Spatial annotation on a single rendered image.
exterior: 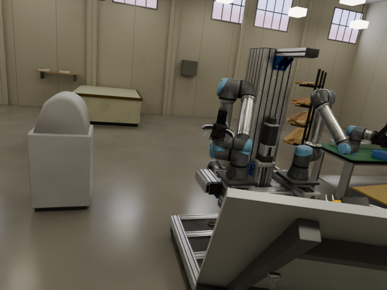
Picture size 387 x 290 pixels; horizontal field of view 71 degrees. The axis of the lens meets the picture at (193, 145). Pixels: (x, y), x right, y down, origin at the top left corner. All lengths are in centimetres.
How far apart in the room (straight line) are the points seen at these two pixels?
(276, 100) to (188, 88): 865
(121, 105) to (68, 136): 473
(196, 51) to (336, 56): 620
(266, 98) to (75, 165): 233
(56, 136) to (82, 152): 33
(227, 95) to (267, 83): 37
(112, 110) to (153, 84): 278
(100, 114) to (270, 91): 648
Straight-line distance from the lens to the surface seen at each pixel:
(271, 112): 205
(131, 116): 805
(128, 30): 1025
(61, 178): 355
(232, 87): 174
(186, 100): 1062
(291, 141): 655
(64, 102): 333
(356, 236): 67
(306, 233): 56
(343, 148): 196
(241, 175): 185
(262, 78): 198
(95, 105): 801
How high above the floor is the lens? 185
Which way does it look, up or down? 16 degrees down
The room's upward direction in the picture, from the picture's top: 7 degrees clockwise
